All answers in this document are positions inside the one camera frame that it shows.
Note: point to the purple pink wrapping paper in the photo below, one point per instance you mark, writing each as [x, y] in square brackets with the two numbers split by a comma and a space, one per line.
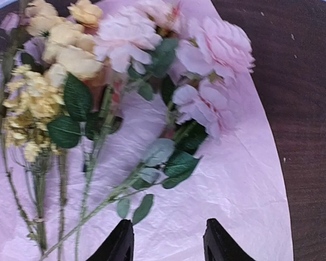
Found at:
[238, 179]

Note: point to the small yellow daisy bunch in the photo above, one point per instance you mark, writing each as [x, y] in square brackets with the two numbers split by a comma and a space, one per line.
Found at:
[35, 99]

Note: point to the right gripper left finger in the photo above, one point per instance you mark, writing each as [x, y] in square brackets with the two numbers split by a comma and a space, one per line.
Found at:
[118, 246]

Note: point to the pink rose flower stem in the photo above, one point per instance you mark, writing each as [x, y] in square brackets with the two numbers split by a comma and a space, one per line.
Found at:
[195, 64]

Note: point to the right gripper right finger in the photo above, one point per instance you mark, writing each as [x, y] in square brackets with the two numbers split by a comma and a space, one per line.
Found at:
[220, 246]

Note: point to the cream rose flower stem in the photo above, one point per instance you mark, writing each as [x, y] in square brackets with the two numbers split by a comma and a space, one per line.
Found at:
[38, 36]

